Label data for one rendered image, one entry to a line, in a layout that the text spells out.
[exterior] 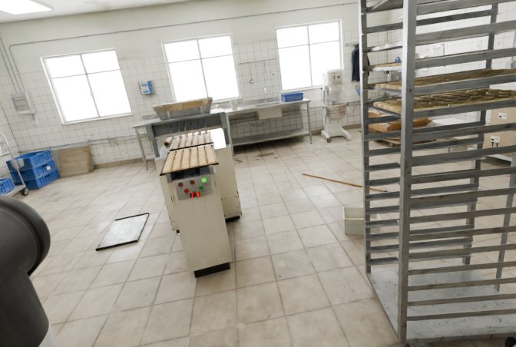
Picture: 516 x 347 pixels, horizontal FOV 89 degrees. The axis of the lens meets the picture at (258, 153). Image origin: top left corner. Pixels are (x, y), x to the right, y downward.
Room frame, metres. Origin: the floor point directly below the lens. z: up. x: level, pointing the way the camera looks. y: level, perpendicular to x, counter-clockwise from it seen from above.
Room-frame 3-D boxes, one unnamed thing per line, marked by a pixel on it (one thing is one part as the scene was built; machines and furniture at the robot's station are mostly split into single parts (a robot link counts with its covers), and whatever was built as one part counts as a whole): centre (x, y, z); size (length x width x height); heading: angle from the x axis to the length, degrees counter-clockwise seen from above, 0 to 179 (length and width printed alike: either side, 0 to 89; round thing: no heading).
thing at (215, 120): (2.58, 0.63, 1.01); 0.72 x 0.33 x 0.34; 100
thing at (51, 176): (4.94, 4.30, 0.10); 0.60 x 0.40 x 0.20; 2
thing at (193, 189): (1.73, 0.48, 0.77); 0.24 x 0.04 x 0.14; 100
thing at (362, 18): (1.41, -0.60, 0.97); 0.03 x 0.03 x 1.70; 86
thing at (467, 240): (1.36, -0.90, 0.33); 0.64 x 0.03 x 0.03; 86
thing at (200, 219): (2.09, 0.54, 0.45); 0.70 x 0.34 x 0.90; 10
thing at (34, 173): (4.94, 4.30, 0.30); 0.60 x 0.40 x 0.20; 4
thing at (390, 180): (1.36, -0.90, 0.78); 0.64 x 0.03 x 0.03; 86
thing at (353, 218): (2.09, -0.84, 0.08); 0.30 x 0.22 x 0.16; 72
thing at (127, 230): (2.65, 1.59, 0.01); 0.60 x 0.40 x 0.03; 9
